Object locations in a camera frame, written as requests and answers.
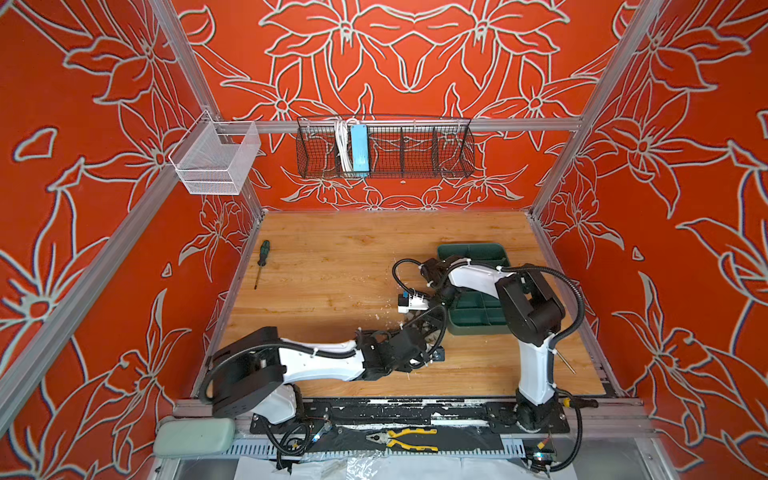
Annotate black wire wall basket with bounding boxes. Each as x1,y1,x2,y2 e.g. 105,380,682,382
296,115,476,180

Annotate green handle screwdriver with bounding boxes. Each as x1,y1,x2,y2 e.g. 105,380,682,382
254,240,271,289

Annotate white slotted cable duct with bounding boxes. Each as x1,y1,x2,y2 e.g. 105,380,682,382
221,438,526,462

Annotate light blue box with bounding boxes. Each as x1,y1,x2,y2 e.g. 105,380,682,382
350,123,370,177

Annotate pale green foam pad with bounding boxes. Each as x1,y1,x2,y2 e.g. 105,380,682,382
153,418,236,458

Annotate yellow handle pliers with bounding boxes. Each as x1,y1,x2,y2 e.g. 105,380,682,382
365,427,439,453

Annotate green plastic divided tray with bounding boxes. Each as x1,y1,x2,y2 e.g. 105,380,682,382
437,243,511,336

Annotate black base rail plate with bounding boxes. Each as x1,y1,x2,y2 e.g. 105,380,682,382
248,395,571,436

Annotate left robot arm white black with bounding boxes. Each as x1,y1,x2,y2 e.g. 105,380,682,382
196,322,446,424

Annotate white cable bundle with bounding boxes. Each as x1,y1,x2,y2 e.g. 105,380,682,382
334,118,353,174

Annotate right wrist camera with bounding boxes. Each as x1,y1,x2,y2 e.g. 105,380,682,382
397,292,429,314

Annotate white wire mesh basket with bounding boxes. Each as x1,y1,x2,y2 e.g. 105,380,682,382
169,111,261,195

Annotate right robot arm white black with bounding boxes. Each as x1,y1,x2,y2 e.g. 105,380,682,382
419,256,586,433

